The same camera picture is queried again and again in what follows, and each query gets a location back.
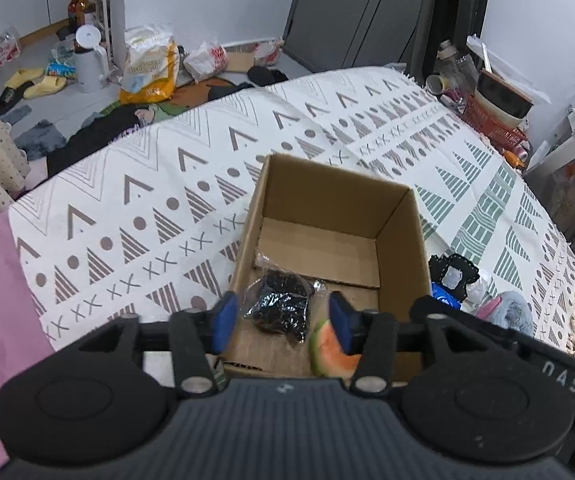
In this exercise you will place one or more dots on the black lace cloth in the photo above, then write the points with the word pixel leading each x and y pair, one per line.
pixel 440 267

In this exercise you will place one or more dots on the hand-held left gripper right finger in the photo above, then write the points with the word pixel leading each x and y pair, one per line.
pixel 342 327

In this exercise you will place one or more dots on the black slipper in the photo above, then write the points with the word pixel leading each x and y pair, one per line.
pixel 10 99

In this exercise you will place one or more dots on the watermelon slice toy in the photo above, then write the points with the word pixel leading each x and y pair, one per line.
pixel 330 357

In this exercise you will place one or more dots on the white desk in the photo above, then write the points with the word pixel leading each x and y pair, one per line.
pixel 562 155

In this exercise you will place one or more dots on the black socks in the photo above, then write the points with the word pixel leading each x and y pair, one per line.
pixel 267 76

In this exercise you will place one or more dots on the white plastic-wrapped bundle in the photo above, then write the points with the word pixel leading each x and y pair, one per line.
pixel 477 292

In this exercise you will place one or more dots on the small grey cloth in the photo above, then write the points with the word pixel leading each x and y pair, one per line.
pixel 15 114

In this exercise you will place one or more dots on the yellow slipper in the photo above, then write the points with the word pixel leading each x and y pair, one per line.
pixel 45 86
pixel 22 77

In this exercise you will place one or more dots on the paper cup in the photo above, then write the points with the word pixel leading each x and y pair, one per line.
pixel 436 84

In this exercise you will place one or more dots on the blue white packet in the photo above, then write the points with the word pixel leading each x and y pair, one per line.
pixel 442 297

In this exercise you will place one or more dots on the beige bowl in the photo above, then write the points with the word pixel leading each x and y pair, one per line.
pixel 497 119

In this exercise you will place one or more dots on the grey pink fluffy slipper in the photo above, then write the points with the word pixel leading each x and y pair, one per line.
pixel 510 310

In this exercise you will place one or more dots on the flat cardboard piece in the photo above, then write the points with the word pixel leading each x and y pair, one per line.
pixel 240 62

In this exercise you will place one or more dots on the white patterned blanket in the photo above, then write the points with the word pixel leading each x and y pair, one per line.
pixel 167 185

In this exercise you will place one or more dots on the white kettle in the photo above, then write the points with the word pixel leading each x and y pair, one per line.
pixel 90 65

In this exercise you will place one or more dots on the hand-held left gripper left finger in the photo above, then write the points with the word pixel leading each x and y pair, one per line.
pixel 225 322

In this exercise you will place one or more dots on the brown bottle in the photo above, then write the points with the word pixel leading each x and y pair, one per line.
pixel 78 10

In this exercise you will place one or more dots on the blue snack packet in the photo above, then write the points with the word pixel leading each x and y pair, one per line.
pixel 62 70

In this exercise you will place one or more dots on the bagged black mesh scrubber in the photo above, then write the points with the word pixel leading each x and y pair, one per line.
pixel 277 305

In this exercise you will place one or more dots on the yellow white rice bag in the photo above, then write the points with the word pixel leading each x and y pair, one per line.
pixel 150 65

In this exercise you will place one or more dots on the green cloth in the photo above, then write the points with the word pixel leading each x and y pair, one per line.
pixel 167 110

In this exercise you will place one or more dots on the clear plastic bottle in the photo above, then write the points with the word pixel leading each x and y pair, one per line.
pixel 460 62

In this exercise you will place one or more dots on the white storage rack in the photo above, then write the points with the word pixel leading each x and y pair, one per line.
pixel 103 35

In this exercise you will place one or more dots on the orange container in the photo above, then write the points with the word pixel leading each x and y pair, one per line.
pixel 514 160

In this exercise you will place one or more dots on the brown cardboard box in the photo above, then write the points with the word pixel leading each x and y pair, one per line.
pixel 317 200

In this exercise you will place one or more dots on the crumpled red white wrapper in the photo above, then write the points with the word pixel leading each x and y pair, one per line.
pixel 267 52

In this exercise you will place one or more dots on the red plastic basket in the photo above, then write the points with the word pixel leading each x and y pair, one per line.
pixel 492 136

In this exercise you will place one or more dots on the pack of water bottles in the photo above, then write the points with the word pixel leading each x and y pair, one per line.
pixel 3 52

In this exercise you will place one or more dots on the black bowl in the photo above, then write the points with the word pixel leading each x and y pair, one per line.
pixel 505 97

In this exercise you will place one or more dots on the black clothes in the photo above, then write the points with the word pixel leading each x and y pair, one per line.
pixel 92 142

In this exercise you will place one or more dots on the white red plastic bag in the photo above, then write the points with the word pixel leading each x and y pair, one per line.
pixel 207 60

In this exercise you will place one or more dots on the dark grey panels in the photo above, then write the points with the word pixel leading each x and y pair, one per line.
pixel 367 10

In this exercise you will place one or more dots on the brown cloth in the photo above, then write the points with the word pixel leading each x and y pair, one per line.
pixel 192 95

